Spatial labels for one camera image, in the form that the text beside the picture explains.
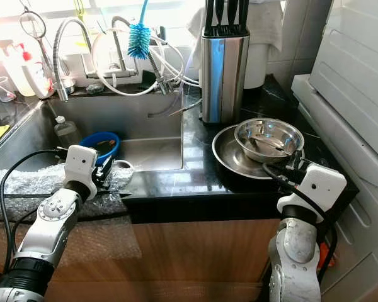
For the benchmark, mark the clear plastic cup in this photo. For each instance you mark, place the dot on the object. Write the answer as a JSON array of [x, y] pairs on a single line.
[[5, 91]]

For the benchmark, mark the blue plastic bowl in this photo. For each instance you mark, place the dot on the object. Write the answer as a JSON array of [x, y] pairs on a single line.
[[110, 141]]

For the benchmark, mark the stainless steel sink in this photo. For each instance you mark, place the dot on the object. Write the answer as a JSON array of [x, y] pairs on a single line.
[[151, 154]]

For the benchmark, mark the white towel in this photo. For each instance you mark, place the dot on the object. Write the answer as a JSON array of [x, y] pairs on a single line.
[[195, 28]]

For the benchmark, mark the small steel cup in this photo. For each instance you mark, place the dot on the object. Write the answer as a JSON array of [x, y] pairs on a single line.
[[126, 163]]

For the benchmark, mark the stainless steel knife block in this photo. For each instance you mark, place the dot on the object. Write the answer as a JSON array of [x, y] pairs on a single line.
[[223, 72]]

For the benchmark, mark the long metal spoon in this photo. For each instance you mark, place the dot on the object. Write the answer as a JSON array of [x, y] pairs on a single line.
[[277, 148]]

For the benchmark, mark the blue bottle brush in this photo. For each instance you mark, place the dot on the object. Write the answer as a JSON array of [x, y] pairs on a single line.
[[140, 41]]

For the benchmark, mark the wooden cabinet front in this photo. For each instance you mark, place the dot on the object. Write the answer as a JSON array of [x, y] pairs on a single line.
[[189, 264]]

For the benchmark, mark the large stainless steel plate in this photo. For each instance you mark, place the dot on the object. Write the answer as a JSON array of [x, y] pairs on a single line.
[[227, 154]]

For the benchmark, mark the small black box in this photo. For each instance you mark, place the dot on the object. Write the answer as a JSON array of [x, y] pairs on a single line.
[[160, 33]]

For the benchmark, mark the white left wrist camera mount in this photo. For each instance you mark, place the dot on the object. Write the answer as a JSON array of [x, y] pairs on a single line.
[[80, 162]]

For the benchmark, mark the pale pump bottle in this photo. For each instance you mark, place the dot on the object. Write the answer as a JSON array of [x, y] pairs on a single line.
[[16, 75]]

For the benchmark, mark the small steel dish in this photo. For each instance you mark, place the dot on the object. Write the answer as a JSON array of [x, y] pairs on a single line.
[[70, 85]]

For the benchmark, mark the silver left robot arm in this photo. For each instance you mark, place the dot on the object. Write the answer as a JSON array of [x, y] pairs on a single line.
[[57, 214]]

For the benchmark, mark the large white appliance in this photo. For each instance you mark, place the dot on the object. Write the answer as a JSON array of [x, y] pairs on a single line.
[[353, 63]]

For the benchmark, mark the grey blue scrub pad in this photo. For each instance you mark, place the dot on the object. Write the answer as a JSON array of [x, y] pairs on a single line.
[[94, 89]]

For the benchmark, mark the stainless steel bowl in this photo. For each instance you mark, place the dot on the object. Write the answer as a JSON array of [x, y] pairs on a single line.
[[264, 132]]

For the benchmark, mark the clear bubble wrap sheet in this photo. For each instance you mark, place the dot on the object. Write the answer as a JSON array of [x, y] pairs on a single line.
[[19, 182]]

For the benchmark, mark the white soap bottle red pump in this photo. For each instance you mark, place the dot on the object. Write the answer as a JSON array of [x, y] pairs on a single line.
[[38, 78]]

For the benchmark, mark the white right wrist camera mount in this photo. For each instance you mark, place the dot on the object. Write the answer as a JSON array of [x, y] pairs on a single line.
[[318, 185]]

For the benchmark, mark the orange plastic item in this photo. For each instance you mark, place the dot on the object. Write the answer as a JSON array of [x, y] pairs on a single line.
[[322, 255]]

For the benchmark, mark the round metal mesh strainer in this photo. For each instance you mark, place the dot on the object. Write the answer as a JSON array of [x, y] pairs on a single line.
[[33, 25]]

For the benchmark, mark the dark green sponge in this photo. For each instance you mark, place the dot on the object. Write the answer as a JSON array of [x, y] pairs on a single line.
[[147, 78]]

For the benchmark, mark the steel tap with valve spout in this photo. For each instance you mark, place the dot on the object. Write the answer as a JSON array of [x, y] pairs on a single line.
[[116, 50]]

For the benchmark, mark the flexible steel gooseneck faucet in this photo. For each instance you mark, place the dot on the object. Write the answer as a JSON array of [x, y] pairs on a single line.
[[59, 66]]

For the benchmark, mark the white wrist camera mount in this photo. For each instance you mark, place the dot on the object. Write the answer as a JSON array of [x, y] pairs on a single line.
[[80, 162], [318, 185]]

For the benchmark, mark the yellow green hanging tool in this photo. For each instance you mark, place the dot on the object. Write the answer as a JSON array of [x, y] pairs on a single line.
[[80, 7]]

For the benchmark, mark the clear dish liquid bottle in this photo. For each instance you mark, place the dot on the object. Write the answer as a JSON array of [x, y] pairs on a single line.
[[66, 132]]

